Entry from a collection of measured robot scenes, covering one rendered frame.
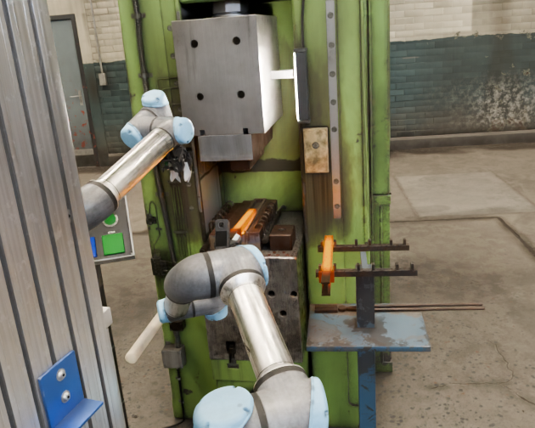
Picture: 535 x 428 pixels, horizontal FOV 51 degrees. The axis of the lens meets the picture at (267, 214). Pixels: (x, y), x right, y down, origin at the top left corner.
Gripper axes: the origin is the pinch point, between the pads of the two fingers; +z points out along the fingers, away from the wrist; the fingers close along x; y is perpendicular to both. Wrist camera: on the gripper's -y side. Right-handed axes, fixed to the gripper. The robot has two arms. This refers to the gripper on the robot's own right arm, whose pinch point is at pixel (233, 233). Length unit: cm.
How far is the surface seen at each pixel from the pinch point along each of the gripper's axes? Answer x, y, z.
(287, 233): 18.2, 3.8, 10.0
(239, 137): 3.8, -33.6, 8.1
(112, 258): -43.9, 5.4, -9.3
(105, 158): -339, 75, 567
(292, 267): 20.3, 14.3, 3.1
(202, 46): -6, -66, 7
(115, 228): -43.6, -4.1, -3.6
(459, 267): 109, 99, 203
